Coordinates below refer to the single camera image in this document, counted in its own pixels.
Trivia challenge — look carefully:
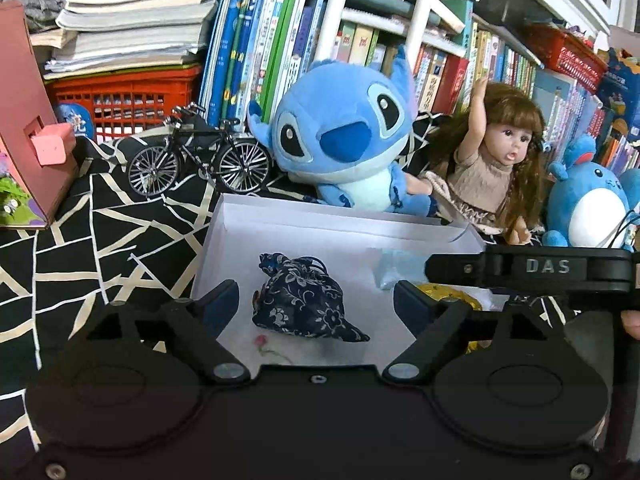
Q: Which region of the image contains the person's hand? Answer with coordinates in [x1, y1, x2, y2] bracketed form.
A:
[620, 310, 640, 340]

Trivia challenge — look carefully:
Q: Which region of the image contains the white shelf frame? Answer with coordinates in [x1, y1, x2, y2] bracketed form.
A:
[314, 0, 465, 63]

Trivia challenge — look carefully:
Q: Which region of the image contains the gold sequin bow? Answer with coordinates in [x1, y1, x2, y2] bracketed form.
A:
[418, 284, 491, 353]

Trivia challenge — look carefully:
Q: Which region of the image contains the red plastic basket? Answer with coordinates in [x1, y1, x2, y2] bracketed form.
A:
[44, 64, 202, 143]

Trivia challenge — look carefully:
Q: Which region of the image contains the brown hair doll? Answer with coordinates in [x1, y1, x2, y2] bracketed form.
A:
[406, 78, 544, 245]

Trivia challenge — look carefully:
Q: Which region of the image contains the white cardboard box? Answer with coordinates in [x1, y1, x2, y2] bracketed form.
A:
[192, 194, 485, 373]

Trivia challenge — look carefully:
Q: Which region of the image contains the blue Stitch plush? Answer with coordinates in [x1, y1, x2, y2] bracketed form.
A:
[247, 47, 437, 217]

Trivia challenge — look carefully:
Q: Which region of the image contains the navy floral pouch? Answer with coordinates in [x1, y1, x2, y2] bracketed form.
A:
[252, 252, 370, 342]

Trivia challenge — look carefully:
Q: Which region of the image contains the black patterned cloth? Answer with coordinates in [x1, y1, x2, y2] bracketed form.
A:
[0, 112, 572, 456]

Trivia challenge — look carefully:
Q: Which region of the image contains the row of upright books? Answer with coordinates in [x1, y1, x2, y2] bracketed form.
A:
[196, 0, 640, 172]

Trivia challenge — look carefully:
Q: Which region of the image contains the white plush toy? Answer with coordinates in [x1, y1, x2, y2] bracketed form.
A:
[238, 328, 295, 367]

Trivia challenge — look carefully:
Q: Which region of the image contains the black model bicycle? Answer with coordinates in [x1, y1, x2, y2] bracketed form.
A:
[126, 103, 272, 198]

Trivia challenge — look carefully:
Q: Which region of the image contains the pink wooden house model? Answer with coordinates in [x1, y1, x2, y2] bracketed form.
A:
[1, 0, 78, 229]

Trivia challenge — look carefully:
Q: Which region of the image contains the black cable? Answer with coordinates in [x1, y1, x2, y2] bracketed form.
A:
[610, 209, 640, 252]

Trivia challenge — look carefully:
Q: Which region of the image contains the blue round plush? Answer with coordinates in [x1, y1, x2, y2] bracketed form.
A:
[542, 134, 639, 252]

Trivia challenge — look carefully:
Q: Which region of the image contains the stack of books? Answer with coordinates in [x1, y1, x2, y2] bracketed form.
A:
[32, 0, 220, 80]

